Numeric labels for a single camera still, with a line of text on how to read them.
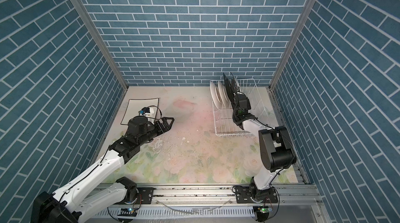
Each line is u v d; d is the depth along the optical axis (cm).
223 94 98
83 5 80
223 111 105
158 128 69
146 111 69
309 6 79
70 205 40
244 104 73
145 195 74
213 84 103
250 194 74
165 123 69
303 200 75
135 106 108
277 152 48
